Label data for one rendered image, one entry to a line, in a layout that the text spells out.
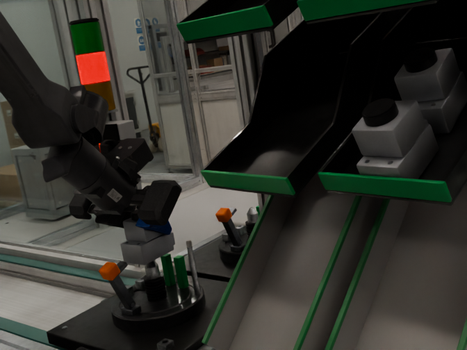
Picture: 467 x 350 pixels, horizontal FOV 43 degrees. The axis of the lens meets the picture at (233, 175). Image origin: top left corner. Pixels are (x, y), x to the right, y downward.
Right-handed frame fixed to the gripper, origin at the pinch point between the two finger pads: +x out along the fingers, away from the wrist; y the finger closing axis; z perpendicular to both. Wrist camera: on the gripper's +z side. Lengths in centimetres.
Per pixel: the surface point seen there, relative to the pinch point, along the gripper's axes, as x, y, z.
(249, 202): 74, 45, 47
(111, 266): -2.2, -0.6, -8.8
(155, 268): 5.2, -0.9, -5.3
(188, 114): 66, 80, 78
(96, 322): 6.1, 6.8, -14.7
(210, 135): 326, 343, 276
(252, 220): 22.1, -0.9, 12.9
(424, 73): -14.8, -43.7, 9.2
